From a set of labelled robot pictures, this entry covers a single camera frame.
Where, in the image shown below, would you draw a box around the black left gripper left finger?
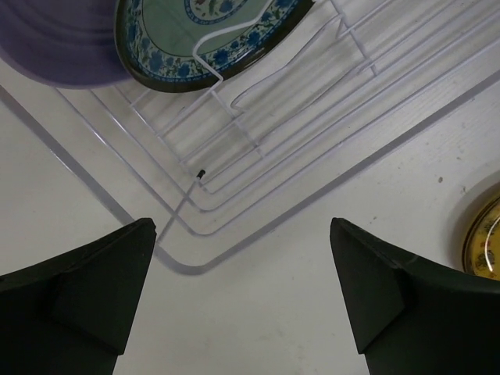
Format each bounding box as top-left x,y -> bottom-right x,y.
1,218 -> 156,374

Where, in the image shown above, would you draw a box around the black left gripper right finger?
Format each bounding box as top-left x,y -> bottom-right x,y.
330,218 -> 499,374

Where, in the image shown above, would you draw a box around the yellow patterned plate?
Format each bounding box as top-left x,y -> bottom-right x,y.
462,195 -> 499,280

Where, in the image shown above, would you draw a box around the green blue floral plate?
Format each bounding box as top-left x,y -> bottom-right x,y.
114,0 -> 313,93

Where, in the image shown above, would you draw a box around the purple plate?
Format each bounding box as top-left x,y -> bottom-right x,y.
1,1 -> 130,89

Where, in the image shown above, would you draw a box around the white wire dish rack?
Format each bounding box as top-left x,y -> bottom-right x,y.
1,1 -> 499,274

